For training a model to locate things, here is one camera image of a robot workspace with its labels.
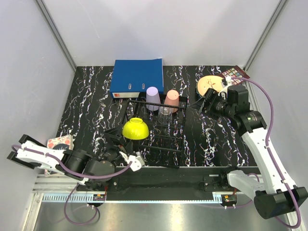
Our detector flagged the teal scalloped plate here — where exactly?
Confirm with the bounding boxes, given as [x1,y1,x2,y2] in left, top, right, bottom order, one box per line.
[195,84,207,98]

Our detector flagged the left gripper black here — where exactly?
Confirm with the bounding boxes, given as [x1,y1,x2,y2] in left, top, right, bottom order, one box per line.
[100,125,134,167]

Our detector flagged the black wire dish rack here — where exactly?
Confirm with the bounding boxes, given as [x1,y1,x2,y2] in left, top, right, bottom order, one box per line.
[122,93,188,169]

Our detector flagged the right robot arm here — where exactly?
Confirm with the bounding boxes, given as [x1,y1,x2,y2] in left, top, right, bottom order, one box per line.
[198,85,308,219]

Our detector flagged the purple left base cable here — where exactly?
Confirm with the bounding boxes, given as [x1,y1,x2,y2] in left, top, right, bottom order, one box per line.
[64,184,101,227]

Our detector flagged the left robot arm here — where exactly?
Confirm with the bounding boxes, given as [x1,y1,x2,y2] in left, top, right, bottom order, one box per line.
[7,129,144,191]

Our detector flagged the blue ring binder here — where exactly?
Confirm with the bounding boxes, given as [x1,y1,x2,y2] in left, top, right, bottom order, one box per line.
[110,58,164,98]

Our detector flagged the aluminium rail frame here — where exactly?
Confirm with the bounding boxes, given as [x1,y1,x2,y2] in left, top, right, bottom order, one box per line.
[31,134,281,203]

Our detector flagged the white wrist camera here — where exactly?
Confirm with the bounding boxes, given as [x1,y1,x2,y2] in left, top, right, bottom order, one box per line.
[119,151,145,172]
[218,76,232,100]

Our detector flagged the peach floral plate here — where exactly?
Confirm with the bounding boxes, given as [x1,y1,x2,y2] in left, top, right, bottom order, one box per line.
[197,76,223,92]

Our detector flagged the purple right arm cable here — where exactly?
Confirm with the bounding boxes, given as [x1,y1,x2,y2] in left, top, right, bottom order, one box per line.
[232,77,302,229]

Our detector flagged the yellow bowl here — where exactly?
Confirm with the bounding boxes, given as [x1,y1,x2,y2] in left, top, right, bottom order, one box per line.
[122,117,149,140]

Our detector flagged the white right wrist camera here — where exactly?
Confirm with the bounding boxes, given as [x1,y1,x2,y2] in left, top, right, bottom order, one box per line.
[218,76,232,100]

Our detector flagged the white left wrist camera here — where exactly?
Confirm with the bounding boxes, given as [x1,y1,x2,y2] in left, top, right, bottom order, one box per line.
[119,151,145,172]

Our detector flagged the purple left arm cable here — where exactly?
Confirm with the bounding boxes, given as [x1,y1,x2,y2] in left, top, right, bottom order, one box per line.
[11,144,133,180]

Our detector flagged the illustrated book at left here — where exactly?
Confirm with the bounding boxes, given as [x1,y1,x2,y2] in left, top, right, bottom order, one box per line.
[44,135,74,176]

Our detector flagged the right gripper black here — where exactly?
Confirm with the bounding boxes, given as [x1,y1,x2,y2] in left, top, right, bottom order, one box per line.
[190,88,235,121]

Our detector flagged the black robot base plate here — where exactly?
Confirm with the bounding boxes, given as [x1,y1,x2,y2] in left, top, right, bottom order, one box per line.
[76,165,247,202]

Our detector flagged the lilac plastic cup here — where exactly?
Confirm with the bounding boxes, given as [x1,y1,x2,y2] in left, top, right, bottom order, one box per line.
[146,87,161,111]

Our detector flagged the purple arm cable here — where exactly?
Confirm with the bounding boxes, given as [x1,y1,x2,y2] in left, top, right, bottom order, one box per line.
[232,77,302,229]
[11,144,133,180]

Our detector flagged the clear drinking glass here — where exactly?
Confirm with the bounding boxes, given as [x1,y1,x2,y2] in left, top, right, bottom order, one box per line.
[158,106,173,125]

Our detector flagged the pink plastic cup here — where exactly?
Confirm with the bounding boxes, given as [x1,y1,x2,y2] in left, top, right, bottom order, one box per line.
[164,90,180,115]

